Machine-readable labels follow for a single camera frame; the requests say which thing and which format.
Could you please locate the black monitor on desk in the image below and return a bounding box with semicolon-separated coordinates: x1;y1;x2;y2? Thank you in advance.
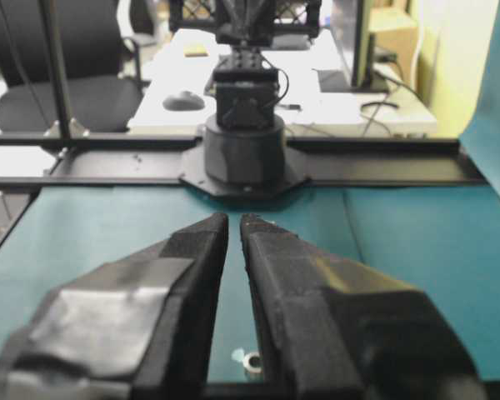
351;0;389;93

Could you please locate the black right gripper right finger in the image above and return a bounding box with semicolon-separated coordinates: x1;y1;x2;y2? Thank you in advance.
240;214;487;399

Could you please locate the white desk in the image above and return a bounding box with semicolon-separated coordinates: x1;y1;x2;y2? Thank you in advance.
128;29;438;138

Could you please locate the teal cloth mat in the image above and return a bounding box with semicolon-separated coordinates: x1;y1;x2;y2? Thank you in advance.
0;0;500;383

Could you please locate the black computer mouse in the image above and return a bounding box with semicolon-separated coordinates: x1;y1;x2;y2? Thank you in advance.
162;91;205;112

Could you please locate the black aluminium frame rail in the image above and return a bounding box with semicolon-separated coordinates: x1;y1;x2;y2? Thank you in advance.
0;133;487;192

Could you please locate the cardboard box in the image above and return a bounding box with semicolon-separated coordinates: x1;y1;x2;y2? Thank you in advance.
370;7;419;87

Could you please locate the black vertical frame post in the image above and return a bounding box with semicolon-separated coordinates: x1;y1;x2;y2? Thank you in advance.
38;0;73;139

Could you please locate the black office chair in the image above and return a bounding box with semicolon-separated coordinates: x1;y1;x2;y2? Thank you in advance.
0;1;143;133

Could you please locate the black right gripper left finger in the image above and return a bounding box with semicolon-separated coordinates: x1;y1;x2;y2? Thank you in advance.
0;212;228;399

